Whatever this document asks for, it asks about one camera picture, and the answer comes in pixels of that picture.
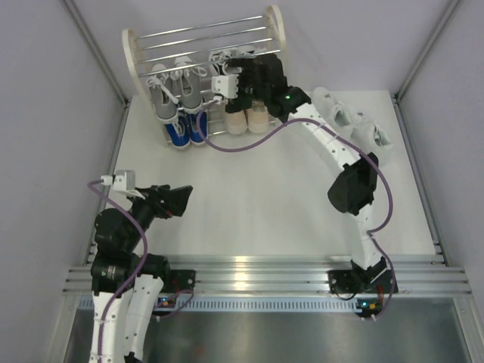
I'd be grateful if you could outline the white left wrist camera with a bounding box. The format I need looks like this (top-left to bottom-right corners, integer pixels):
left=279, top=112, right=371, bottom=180
left=101, top=170, right=144, bottom=198

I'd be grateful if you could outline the grey canvas sneaker front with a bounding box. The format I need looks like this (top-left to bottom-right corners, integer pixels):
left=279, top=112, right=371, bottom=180
left=171, top=56, right=207, bottom=114

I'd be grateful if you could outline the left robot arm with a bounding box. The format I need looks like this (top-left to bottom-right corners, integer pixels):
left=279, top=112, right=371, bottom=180
left=89, top=185, right=193, bottom=362

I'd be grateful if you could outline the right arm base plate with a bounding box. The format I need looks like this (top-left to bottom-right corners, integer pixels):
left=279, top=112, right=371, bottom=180
left=327, top=269, right=399, bottom=296

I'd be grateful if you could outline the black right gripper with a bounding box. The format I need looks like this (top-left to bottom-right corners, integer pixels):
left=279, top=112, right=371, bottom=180
left=224, top=60, right=268, bottom=115

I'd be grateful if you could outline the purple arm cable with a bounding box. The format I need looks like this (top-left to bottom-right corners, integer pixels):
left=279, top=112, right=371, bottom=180
left=86, top=180, right=194, bottom=363
left=196, top=100, right=400, bottom=318

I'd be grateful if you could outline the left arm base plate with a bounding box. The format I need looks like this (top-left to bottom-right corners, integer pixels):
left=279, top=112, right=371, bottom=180
left=162, top=269, right=196, bottom=294

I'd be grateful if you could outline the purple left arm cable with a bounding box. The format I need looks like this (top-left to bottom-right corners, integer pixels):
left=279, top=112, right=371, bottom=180
left=86, top=180, right=194, bottom=363

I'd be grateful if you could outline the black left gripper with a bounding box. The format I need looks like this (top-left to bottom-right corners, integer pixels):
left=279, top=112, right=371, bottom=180
left=123, top=184, right=191, bottom=250

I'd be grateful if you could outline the blue canvas sneaker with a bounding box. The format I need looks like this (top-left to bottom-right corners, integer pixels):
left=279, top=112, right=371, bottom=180
left=164, top=113, right=190, bottom=150
left=187, top=110, right=209, bottom=146

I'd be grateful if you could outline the black white sneaker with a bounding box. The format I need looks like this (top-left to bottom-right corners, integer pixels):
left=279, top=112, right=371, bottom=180
left=234, top=45, right=259, bottom=59
left=208, top=48, right=242, bottom=76

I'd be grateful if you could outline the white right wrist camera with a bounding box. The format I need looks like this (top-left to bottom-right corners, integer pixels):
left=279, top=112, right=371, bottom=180
left=211, top=74, right=239, bottom=99

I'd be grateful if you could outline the beige lace sneaker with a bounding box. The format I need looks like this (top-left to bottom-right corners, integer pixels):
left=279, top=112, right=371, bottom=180
left=247, top=102, right=270, bottom=134
left=223, top=110, right=247, bottom=135

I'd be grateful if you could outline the cream and chrome shoe rack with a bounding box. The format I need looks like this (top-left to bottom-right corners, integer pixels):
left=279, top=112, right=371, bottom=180
left=121, top=4, right=288, bottom=147

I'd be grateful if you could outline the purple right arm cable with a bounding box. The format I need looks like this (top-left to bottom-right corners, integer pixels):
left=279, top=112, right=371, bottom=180
left=196, top=100, right=400, bottom=318

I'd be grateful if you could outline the grey canvas sneaker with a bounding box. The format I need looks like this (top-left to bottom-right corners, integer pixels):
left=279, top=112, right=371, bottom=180
left=171, top=56, right=207, bottom=114
left=146, top=64, right=178, bottom=125

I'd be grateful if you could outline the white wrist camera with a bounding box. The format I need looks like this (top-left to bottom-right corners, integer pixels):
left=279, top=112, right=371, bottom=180
left=211, top=74, right=239, bottom=99
left=101, top=170, right=144, bottom=198

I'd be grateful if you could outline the perforated cable duct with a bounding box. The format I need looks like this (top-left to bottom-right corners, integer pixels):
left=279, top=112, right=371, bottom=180
left=77, top=295, right=383, bottom=312

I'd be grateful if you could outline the grey canvas sneaker back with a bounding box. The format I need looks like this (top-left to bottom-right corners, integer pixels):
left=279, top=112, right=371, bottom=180
left=146, top=64, right=178, bottom=125

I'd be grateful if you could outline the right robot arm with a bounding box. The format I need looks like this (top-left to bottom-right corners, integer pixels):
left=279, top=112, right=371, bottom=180
left=222, top=54, right=387, bottom=292

